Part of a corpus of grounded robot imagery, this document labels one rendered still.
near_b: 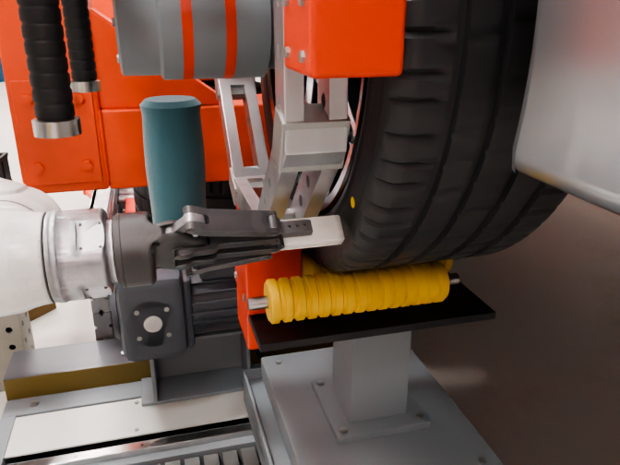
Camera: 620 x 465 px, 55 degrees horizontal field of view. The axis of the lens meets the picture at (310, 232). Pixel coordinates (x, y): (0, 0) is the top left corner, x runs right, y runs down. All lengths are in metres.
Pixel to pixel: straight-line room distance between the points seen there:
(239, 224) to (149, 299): 0.57
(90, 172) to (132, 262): 0.69
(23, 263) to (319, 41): 0.33
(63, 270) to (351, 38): 0.33
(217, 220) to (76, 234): 0.13
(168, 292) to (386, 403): 0.44
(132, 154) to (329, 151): 0.74
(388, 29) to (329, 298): 0.39
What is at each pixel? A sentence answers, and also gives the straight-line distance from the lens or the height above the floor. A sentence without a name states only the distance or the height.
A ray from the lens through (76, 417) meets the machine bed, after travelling 1.36.
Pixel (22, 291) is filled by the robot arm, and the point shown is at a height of 0.63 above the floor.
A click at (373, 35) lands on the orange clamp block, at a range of 0.46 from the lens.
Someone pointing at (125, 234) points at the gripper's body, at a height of 0.66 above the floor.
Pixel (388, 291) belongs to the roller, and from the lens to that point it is 0.78.
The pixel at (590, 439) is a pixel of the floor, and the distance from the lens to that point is 1.47.
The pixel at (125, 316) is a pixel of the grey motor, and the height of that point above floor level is 0.34.
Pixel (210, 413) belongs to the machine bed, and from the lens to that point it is 1.30.
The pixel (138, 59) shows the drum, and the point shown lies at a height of 0.81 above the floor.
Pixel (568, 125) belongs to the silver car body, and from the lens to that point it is 0.43.
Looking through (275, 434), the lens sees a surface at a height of 0.15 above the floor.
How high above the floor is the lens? 0.86
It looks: 21 degrees down
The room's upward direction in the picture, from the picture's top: straight up
